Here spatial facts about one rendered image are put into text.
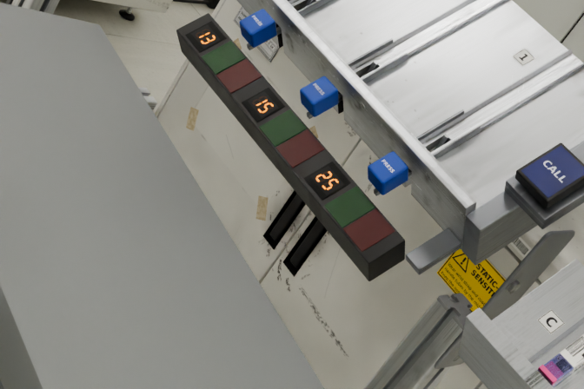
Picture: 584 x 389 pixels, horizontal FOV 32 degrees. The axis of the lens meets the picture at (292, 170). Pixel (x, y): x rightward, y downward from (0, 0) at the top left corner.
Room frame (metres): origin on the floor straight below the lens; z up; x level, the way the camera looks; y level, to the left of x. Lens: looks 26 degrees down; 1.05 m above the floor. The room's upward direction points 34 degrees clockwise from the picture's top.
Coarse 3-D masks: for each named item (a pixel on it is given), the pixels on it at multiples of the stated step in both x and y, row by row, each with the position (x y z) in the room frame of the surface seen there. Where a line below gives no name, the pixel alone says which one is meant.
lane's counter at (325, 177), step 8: (320, 168) 0.86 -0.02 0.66; (328, 168) 0.86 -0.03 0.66; (336, 168) 0.86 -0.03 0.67; (312, 176) 0.85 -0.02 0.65; (320, 176) 0.85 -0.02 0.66; (328, 176) 0.85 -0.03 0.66; (336, 176) 0.85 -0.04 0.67; (344, 176) 0.85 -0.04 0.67; (312, 184) 0.84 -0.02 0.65; (320, 184) 0.84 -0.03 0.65; (328, 184) 0.84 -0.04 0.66; (336, 184) 0.84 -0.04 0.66; (344, 184) 0.85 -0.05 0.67; (320, 192) 0.84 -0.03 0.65; (328, 192) 0.84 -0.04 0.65
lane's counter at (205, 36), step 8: (208, 24) 0.98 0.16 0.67; (192, 32) 0.97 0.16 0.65; (200, 32) 0.97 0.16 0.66; (208, 32) 0.98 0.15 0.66; (216, 32) 0.98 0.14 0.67; (192, 40) 0.96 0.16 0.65; (200, 40) 0.97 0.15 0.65; (208, 40) 0.97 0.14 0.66; (216, 40) 0.97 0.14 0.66; (200, 48) 0.96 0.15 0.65; (208, 48) 0.96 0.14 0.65
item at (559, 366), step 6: (558, 354) 0.63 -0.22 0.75; (552, 360) 0.62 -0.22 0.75; (558, 360) 0.62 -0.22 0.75; (564, 360) 0.62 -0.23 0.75; (546, 366) 0.62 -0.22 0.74; (552, 366) 0.62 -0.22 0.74; (558, 366) 0.62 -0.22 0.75; (564, 366) 0.62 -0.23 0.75; (570, 366) 0.62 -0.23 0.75; (540, 372) 0.62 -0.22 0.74; (552, 372) 0.62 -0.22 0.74; (558, 372) 0.62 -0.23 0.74; (564, 372) 0.62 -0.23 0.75; (570, 372) 0.62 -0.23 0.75; (558, 378) 0.61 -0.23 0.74; (564, 378) 0.62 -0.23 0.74
